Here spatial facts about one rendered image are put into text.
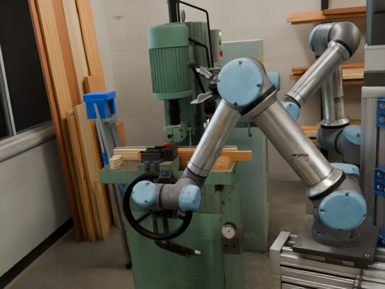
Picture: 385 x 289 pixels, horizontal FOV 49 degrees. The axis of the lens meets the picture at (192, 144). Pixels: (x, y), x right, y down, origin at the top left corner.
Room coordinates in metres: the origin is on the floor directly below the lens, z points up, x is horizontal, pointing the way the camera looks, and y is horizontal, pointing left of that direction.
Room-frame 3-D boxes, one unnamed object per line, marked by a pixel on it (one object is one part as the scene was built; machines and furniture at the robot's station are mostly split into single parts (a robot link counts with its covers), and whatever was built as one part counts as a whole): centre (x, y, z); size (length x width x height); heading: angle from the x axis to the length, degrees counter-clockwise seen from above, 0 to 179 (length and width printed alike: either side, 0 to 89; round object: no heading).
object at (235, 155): (1.86, 0.00, 0.92); 0.54 x 0.02 x 0.04; 75
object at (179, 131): (1.89, 0.07, 1.03); 0.14 x 0.07 x 0.09; 165
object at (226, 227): (1.60, -0.13, 0.65); 0.06 x 0.04 x 0.08; 75
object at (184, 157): (1.78, 0.08, 0.93); 0.22 x 0.01 x 0.06; 75
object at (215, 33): (2.15, -0.14, 1.40); 0.10 x 0.06 x 0.16; 165
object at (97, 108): (2.63, 0.51, 0.58); 0.27 x 0.25 x 1.16; 79
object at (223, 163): (1.73, -0.12, 0.92); 0.14 x 0.09 x 0.04; 165
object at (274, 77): (1.62, -0.30, 1.25); 0.11 x 0.08 x 0.09; 75
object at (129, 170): (1.78, 0.12, 0.87); 0.61 x 0.30 x 0.06; 75
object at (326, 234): (1.18, -0.42, 0.87); 0.15 x 0.15 x 0.10
